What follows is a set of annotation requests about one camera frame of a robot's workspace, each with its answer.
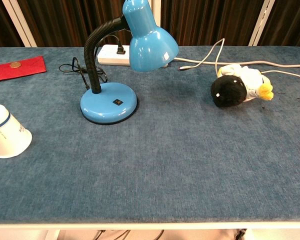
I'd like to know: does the blue gooseneck desk lamp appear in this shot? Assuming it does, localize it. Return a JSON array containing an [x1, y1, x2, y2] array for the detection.
[[80, 0, 180, 125]]

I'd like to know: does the black power plug with cable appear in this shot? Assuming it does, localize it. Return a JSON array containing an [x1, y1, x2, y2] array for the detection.
[[58, 34, 127, 90]]

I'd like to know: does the blue fabric table cover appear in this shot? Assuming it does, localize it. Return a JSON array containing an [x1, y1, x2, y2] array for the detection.
[[0, 45, 300, 225]]

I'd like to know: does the thick white power strip cable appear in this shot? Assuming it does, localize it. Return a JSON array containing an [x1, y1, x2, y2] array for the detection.
[[173, 56, 300, 69]]

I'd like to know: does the white power strip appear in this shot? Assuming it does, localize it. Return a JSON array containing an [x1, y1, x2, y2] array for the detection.
[[97, 44, 169, 69]]

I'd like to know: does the thin white usb cable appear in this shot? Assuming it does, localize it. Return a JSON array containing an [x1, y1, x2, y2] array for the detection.
[[179, 38, 300, 80]]

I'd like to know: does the red envelope with gold seal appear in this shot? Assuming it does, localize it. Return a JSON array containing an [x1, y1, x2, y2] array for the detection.
[[0, 55, 47, 83]]

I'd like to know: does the black and white plush penguin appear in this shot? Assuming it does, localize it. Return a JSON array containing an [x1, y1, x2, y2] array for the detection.
[[210, 63, 274, 109]]

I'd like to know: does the white paper cup blue print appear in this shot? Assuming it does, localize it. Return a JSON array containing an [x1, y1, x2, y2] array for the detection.
[[0, 103, 33, 159]]

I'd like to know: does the dark brown curtain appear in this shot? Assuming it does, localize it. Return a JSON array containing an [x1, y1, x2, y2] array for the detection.
[[0, 0, 300, 48]]

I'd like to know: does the white frame post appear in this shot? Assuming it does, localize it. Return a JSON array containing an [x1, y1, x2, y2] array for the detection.
[[248, 0, 279, 47], [1, 0, 38, 48]]

